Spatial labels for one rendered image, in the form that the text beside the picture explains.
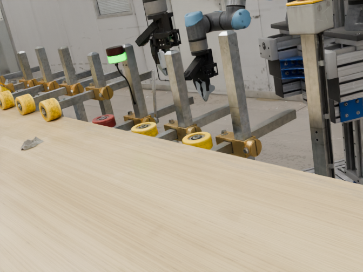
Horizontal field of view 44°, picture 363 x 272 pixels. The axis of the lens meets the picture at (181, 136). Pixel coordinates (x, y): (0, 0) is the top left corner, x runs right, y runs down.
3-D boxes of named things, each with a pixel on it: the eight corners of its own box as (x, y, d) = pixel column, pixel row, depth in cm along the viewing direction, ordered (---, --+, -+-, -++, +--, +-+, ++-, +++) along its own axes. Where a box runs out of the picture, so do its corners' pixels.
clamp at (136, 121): (136, 124, 177) (133, 111, 175) (157, 128, 167) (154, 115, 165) (124, 129, 174) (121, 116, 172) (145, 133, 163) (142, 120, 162)
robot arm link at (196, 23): (207, 9, 180) (192, 13, 176) (212, 36, 184) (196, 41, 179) (194, 11, 187) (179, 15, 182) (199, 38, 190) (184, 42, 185)
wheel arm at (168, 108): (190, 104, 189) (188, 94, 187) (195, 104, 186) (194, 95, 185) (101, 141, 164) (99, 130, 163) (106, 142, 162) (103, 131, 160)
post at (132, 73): (154, 165, 176) (126, 42, 161) (160, 167, 173) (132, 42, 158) (147, 169, 174) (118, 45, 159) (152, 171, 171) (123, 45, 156)
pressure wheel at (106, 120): (113, 141, 170) (106, 111, 166) (125, 144, 164) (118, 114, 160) (95, 148, 165) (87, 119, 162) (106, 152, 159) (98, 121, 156)
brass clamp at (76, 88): (72, 91, 212) (69, 81, 210) (86, 93, 202) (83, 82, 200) (60, 95, 208) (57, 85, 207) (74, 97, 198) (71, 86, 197)
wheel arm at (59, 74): (73, 72, 261) (72, 67, 260) (75, 72, 259) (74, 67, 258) (12, 90, 240) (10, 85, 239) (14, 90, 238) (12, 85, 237)
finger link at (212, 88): (219, 98, 192) (215, 77, 189) (208, 102, 189) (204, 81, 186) (213, 97, 194) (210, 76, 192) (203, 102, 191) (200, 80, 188)
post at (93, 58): (121, 161, 196) (93, 51, 181) (126, 162, 193) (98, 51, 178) (114, 164, 194) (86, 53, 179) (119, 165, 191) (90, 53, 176)
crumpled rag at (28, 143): (31, 140, 153) (28, 134, 152) (47, 140, 150) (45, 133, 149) (12, 150, 146) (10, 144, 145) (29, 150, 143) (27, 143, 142)
